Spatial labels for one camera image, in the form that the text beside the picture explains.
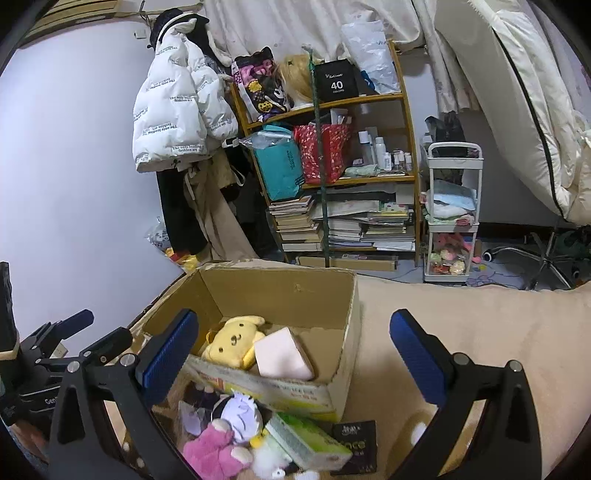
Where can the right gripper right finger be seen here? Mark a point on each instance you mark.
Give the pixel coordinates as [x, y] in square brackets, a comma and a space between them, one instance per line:
[506, 443]

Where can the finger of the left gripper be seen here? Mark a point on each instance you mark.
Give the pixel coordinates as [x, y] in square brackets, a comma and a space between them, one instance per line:
[108, 347]
[70, 326]

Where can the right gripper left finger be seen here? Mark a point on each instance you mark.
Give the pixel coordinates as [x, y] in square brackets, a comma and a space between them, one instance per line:
[83, 444]

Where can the yellow dog plush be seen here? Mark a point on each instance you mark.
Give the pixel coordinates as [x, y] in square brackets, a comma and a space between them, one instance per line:
[233, 345]

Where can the pink plush toy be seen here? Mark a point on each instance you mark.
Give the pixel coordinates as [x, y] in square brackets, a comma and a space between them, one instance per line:
[213, 455]

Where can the black face towel box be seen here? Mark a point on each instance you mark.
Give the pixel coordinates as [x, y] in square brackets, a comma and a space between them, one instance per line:
[361, 439]

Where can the white-haired anime plush doll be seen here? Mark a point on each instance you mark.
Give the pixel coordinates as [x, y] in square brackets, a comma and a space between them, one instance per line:
[203, 405]

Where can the pink soft cushion block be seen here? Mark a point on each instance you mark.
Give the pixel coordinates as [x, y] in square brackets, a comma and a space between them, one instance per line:
[280, 356]

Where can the green tissue pack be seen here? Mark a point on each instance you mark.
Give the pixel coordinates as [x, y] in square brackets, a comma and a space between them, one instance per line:
[307, 444]

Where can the fluffy white duck plush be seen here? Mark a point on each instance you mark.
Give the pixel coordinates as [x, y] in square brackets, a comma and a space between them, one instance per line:
[271, 461]

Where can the beige patterned blanket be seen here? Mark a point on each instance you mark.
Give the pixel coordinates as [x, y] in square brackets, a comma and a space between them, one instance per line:
[547, 331]

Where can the beige trench coat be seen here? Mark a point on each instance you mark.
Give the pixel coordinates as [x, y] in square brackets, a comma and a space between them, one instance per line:
[225, 239]

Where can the open cardboard box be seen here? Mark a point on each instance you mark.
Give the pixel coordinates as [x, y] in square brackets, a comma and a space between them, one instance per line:
[321, 306]

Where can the stack of books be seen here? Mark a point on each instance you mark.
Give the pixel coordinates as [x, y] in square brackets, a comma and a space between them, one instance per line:
[297, 230]

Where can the white puffer jacket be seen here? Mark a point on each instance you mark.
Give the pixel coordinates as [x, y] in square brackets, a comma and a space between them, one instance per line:
[180, 115]

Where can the teal shopping bag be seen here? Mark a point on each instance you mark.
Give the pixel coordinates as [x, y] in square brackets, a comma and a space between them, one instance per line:
[279, 162]

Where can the white rolling cart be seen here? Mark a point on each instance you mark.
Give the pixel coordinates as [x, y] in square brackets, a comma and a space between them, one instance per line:
[452, 204]

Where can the cartoon print bag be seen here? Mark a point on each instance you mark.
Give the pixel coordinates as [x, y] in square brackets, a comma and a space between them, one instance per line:
[259, 85]

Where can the red gift bag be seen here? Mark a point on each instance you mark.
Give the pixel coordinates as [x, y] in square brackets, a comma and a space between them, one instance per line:
[335, 138]

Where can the blonde wig head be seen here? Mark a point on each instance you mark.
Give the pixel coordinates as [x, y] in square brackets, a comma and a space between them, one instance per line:
[296, 77]

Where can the black box with 40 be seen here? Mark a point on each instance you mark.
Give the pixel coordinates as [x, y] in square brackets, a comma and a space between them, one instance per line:
[335, 81]

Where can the floral curtain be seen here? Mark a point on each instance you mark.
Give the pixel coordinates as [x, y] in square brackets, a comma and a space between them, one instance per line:
[244, 27]

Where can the cream reclining chair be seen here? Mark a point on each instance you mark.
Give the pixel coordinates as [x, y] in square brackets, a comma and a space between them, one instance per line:
[516, 79]

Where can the white plastic bag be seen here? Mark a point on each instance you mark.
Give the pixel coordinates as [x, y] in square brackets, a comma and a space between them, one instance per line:
[368, 47]

